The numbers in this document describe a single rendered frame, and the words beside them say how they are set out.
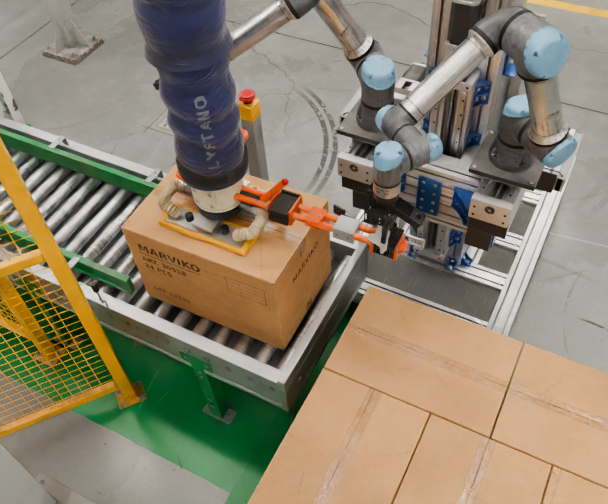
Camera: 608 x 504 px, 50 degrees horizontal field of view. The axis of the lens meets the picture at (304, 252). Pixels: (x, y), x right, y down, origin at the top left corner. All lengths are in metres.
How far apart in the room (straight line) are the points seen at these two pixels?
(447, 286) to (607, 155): 1.49
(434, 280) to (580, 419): 0.96
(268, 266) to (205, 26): 0.78
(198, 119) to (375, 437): 1.15
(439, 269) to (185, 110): 1.57
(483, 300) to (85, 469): 1.82
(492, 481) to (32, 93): 3.80
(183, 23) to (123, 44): 3.40
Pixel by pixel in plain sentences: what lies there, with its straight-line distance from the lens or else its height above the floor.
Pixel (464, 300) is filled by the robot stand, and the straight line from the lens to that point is 2.95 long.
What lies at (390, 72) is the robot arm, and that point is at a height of 1.26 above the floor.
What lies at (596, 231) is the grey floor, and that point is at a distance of 3.65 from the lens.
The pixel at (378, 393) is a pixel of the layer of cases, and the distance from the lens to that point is 2.29.
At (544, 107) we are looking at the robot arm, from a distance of 1.97.
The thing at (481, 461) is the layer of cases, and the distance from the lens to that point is 2.23.
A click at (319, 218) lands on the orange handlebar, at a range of 2.01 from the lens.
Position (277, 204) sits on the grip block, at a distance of 2.06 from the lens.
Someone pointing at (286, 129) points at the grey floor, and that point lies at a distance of 4.06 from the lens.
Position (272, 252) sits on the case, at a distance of 2.13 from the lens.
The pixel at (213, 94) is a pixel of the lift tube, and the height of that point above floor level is 1.50.
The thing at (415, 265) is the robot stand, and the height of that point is 0.21.
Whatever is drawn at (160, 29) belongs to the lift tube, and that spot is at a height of 1.72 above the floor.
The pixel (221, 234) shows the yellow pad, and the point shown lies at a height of 0.98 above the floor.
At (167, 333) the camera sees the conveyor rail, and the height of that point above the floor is 0.59.
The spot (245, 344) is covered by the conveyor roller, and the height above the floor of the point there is 0.55.
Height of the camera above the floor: 2.57
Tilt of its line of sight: 50 degrees down
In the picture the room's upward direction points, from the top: 5 degrees counter-clockwise
